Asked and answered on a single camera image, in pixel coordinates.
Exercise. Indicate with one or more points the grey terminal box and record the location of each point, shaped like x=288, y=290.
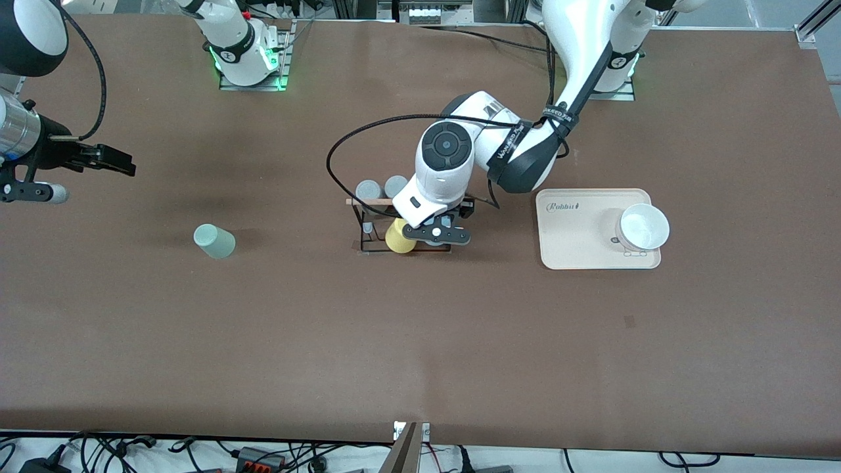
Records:
x=424, y=13

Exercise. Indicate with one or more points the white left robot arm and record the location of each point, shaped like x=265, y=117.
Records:
x=578, y=39

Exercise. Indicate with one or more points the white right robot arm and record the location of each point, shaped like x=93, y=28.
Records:
x=230, y=39

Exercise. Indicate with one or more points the grey angled bar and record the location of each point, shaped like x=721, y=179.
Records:
x=402, y=456

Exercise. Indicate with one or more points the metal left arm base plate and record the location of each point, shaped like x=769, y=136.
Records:
x=624, y=96

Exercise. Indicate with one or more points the aluminium frame rail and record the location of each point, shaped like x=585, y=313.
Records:
x=809, y=34

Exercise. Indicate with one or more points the yellow cup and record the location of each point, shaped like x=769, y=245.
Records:
x=397, y=242

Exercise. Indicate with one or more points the beige tray with Rabbit print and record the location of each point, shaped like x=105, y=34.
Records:
x=578, y=257

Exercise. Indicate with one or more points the white bowl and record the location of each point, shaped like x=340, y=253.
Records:
x=644, y=226

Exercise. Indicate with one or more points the grey cup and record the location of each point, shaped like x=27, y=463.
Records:
x=395, y=186
x=370, y=192

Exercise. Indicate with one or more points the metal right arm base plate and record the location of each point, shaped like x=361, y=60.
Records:
x=284, y=52

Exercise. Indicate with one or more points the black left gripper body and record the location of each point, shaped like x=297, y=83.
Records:
x=458, y=211

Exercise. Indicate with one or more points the silver mounting bracket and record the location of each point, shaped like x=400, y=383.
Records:
x=424, y=430

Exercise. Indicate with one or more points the black orange connector box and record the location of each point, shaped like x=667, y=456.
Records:
x=259, y=458

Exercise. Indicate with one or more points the black plug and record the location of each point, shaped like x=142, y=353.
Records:
x=486, y=469

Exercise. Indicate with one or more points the black power adapter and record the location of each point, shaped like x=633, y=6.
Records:
x=43, y=466

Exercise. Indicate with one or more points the pale green cup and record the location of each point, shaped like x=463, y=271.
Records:
x=214, y=242

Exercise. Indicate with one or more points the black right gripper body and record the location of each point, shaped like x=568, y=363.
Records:
x=58, y=155

